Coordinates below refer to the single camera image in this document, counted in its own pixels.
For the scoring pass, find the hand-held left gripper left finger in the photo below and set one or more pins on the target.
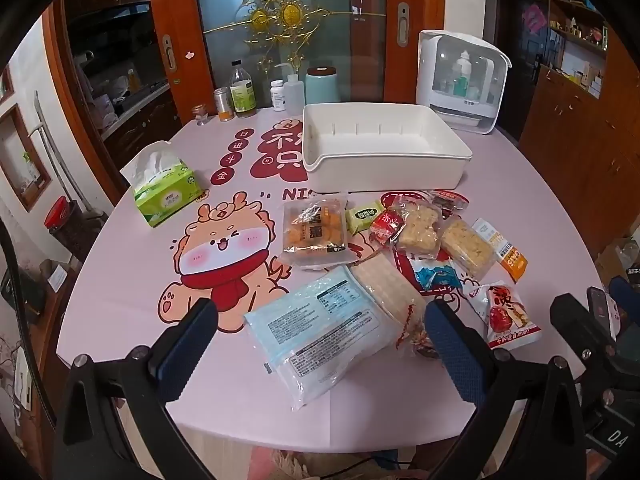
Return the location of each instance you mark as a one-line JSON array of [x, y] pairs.
[[187, 342]]

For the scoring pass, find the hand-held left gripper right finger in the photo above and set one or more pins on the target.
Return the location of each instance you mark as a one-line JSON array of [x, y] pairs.
[[455, 352]]

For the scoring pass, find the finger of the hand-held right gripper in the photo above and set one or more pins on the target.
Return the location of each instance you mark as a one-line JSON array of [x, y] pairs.
[[625, 292], [575, 320]]

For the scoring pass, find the red white cookie packet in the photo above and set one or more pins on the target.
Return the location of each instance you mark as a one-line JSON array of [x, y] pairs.
[[407, 332]]

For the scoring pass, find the white red fruit packet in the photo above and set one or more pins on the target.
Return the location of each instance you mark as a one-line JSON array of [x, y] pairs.
[[505, 317]]

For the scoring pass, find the blue snack packet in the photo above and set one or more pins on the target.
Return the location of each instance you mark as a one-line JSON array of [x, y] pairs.
[[435, 275]]

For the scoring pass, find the orange white bar packet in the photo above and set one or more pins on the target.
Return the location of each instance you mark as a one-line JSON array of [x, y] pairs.
[[510, 257]]

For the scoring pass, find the cream wafer packet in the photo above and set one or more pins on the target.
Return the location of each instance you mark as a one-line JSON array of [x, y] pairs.
[[385, 290]]

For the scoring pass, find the clear rice cake packet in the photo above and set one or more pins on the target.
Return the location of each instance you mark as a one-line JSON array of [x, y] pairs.
[[467, 247], [417, 232]]

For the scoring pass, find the large white blue packet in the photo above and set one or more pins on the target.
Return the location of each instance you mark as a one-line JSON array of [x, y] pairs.
[[320, 330]]

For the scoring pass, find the small red packet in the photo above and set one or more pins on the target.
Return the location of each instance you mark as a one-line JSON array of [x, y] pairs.
[[385, 227]]

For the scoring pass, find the dark dried fruit packet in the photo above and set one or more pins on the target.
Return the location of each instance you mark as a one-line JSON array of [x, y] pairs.
[[447, 204]]

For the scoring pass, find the small green packet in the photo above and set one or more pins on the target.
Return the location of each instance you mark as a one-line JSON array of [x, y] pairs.
[[364, 217]]

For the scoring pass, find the clear orange cracker packet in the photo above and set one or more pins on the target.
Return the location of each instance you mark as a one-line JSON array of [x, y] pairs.
[[312, 232]]

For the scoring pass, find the white plastic bin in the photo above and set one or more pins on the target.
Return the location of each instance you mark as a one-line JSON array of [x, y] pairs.
[[390, 170]]

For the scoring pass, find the cardboard box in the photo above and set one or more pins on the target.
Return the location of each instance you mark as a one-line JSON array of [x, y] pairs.
[[615, 260]]

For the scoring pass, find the green tissue box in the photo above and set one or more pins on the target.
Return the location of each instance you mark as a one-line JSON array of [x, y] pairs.
[[170, 195]]

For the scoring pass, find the wooden cabinet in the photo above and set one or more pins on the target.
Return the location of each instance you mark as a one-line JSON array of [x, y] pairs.
[[575, 135]]

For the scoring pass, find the small glass jar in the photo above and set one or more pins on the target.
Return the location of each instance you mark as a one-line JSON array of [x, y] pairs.
[[200, 115]]

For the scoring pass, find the metal can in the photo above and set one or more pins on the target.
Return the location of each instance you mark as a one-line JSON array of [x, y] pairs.
[[224, 105]]

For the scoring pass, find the white pole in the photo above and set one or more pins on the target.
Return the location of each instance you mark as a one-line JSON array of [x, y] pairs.
[[50, 145]]

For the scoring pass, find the glass bottle green label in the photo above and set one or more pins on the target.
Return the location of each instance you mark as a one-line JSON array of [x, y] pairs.
[[242, 95]]

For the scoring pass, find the dark wooden door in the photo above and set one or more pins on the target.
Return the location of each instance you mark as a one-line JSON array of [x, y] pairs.
[[510, 60]]

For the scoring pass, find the white pill bottle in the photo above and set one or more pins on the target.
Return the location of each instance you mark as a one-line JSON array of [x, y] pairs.
[[278, 97]]

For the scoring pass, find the white sterilizer appliance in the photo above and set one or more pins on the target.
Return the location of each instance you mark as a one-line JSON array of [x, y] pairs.
[[430, 85]]

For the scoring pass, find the white wash bottle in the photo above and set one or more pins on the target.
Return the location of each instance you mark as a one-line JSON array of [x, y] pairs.
[[294, 92]]

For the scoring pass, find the white teal bottle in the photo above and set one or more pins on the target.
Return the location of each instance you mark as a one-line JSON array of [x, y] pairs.
[[462, 72]]

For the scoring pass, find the teal canister brown lid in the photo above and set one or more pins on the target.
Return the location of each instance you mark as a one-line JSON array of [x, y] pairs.
[[320, 87]]

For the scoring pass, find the pink paper decoration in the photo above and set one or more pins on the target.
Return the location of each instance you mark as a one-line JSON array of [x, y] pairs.
[[534, 17]]

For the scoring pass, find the wooden glass sliding door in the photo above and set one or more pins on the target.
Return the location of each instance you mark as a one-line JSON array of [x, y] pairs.
[[365, 35]]

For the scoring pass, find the gold door ornament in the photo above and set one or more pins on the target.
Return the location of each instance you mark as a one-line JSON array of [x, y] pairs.
[[290, 12]]

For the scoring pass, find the wooden wall frame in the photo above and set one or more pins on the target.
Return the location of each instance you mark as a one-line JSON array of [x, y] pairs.
[[42, 175]]

